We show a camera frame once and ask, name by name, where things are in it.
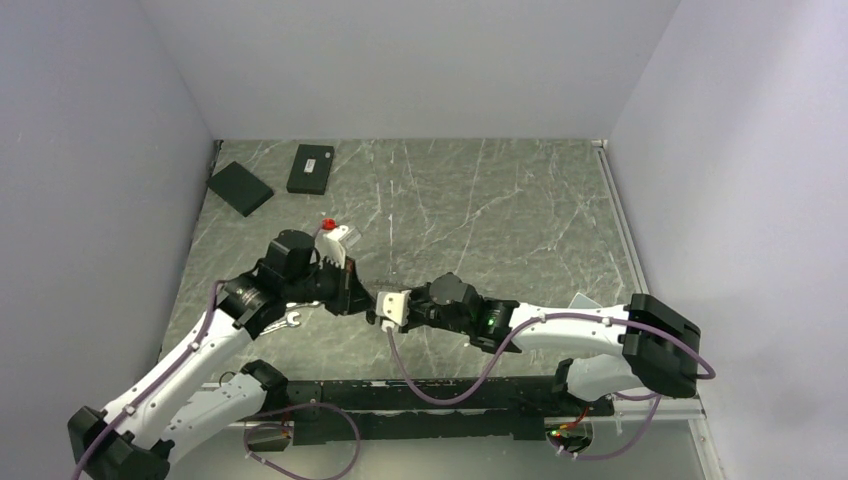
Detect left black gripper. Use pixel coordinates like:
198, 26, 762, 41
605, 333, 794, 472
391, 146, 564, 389
285, 255, 378, 317

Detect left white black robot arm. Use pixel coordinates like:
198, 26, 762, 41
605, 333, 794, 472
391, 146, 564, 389
68, 225, 374, 479

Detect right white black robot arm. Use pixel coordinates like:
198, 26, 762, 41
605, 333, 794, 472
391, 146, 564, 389
383, 273, 715, 415

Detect small chrome combination wrench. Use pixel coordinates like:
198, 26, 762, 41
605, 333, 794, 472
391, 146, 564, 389
261, 311, 301, 335

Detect black flat box with label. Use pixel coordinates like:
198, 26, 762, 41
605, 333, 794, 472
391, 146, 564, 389
286, 144, 335, 195

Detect translucent grey plastic card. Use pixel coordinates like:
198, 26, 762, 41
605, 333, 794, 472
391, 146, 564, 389
568, 292, 602, 309

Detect black perforated box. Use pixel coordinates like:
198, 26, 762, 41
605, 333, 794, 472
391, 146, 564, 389
207, 162, 274, 217

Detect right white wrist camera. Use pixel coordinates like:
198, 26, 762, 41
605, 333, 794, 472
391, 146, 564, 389
375, 290, 411, 332

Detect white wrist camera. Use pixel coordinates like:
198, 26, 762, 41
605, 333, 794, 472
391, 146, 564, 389
315, 218, 362, 267
375, 290, 411, 332

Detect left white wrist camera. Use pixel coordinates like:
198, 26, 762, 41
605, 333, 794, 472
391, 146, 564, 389
315, 218, 362, 267

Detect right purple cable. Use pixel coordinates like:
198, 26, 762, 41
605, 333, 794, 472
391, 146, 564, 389
386, 312, 717, 462

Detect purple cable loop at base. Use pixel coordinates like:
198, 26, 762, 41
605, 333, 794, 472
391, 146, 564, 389
242, 400, 363, 480

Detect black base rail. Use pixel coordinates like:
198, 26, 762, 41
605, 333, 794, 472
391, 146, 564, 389
247, 376, 615, 446

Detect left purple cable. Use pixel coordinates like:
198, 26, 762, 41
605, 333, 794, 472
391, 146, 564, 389
69, 281, 230, 480

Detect aluminium frame rail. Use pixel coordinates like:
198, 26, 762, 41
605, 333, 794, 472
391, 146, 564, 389
590, 139, 650, 294

